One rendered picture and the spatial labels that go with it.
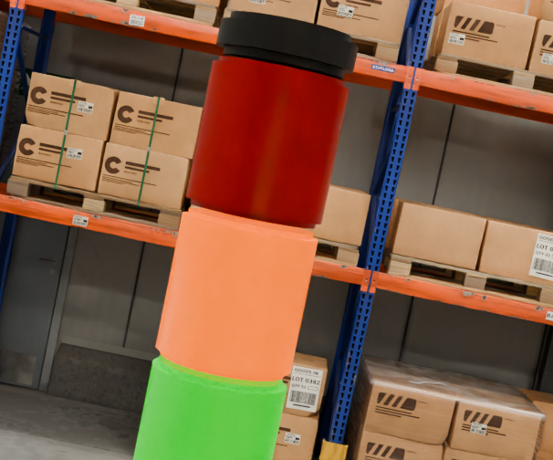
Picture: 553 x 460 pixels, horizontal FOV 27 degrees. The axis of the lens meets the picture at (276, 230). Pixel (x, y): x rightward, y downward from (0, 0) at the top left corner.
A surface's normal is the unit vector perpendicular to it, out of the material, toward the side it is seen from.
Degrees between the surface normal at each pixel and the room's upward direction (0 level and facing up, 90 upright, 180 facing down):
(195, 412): 90
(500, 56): 92
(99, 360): 41
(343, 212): 93
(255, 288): 90
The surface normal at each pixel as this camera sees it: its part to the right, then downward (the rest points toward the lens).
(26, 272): 0.00, 0.07
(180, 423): -0.44, -0.03
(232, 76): -0.65, -0.07
